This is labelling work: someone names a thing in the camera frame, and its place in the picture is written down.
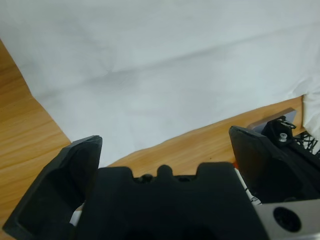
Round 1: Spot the white Unitree t-shirt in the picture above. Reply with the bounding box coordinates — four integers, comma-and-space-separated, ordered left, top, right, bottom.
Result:
0, 0, 320, 168

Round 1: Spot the dark camera post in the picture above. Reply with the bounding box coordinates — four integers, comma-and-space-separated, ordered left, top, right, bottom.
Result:
259, 116, 320, 176

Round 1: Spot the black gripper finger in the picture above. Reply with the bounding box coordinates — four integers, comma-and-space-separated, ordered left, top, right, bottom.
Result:
228, 125, 315, 203
4, 134, 103, 240

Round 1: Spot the black orange cable bundle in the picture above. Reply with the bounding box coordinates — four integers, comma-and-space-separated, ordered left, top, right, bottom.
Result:
291, 131, 320, 159

